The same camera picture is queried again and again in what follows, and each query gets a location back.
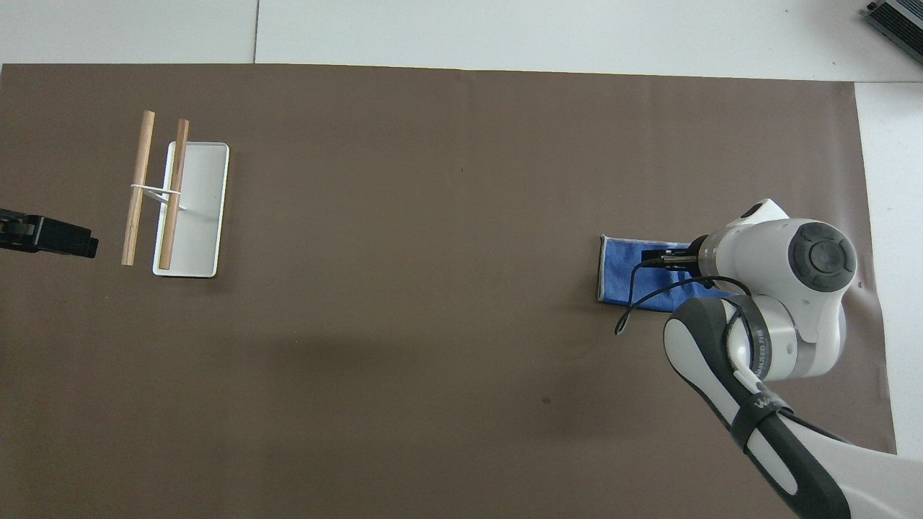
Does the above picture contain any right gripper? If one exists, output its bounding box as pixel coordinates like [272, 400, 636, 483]
[662, 235, 710, 279]

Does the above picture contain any blue towel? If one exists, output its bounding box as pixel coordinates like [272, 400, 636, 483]
[596, 234, 738, 313]

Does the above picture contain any grey metal device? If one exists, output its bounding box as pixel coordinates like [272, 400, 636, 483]
[865, 0, 923, 53]

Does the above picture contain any white rack with wooden bars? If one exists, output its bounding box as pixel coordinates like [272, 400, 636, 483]
[120, 110, 231, 279]

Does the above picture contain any black cable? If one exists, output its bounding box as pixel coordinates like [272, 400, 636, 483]
[614, 248, 755, 337]

